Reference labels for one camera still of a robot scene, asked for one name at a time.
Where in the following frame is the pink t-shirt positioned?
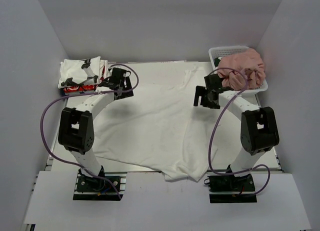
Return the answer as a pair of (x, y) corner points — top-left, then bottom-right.
(217, 48), (266, 91)

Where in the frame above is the white cartoon print t-shirt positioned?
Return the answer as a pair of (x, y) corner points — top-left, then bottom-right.
(93, 67), (216, 181)

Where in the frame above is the dark green t-shirt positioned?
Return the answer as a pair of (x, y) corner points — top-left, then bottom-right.
(213, 57), (222, 68)

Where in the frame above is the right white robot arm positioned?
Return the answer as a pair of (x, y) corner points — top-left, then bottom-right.
(193, 74), (280, 191)

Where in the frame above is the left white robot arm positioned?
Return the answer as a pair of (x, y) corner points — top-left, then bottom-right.
(58, 66), (134, 191)

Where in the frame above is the folded white printed t-shirt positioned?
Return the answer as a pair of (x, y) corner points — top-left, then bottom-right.
(57, 56), (108, 89)

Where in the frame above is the white plastic basket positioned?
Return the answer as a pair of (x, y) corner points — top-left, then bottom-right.
(208, 45), (268, 98)

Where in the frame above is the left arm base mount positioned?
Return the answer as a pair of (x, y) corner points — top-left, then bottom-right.
(72, 173), (126, 201)

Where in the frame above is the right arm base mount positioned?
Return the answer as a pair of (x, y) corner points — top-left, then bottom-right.
(204, 174), (257, 204)

